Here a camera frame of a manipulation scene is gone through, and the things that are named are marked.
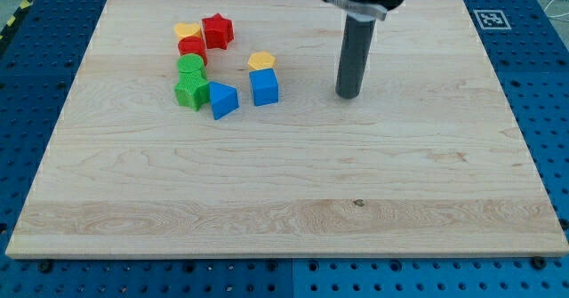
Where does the red star block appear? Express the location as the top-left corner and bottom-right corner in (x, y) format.
(202, 13), (234, 50)

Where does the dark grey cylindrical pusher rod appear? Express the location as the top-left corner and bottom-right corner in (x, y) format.
(335, 14), (375, 99)

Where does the light wooden board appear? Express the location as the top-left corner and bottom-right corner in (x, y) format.
(6, 0), (568, 259)

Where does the red cylinder block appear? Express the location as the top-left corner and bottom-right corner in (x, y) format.
(177, 36), (208, 65)

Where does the blue triangle block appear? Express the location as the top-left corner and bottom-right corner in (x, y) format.
(209, 82), (239, 120)

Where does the blue cube block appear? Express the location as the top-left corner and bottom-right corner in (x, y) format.
(249, 68), (279, 107)

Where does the green cylinder block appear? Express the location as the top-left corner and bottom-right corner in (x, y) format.
(177, 53), (207, 79)

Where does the yellow heart block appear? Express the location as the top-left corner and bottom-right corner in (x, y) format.
(173, 22), (203, 40)

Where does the yellow hexagon block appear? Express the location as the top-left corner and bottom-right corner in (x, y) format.
(247, 51), (276, 71)

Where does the yellow black hazard tape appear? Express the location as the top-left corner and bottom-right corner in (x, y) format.
(1, 0), (34, 44)

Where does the green star block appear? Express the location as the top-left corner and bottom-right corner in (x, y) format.
(174, 74), (210, 111)

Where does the white cable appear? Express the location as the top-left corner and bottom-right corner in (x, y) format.
(542, 0), (569, 21)

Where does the white fiducial marker tag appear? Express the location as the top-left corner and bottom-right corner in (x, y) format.
(473, 9), (511, 30)

